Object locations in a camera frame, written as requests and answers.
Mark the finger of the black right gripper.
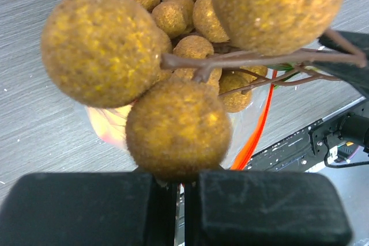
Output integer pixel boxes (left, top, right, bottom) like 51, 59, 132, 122
313, 31, 368, 99

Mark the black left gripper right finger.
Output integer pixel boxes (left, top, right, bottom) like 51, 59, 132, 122
184, 170, 353, 245

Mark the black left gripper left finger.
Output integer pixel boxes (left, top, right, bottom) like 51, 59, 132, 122
1, 172, 176, 245

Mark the clear zip bag orange zipper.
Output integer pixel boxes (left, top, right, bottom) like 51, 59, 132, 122
73, 0, 279, 172

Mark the brown longan bunch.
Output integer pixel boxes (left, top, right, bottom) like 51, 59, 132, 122
40, 0, 367, 183

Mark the orange fruit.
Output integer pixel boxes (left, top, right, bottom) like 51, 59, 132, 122
86, 105, 132, 149

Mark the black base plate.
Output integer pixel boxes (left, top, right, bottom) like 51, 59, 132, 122
245, 97, 368, 172

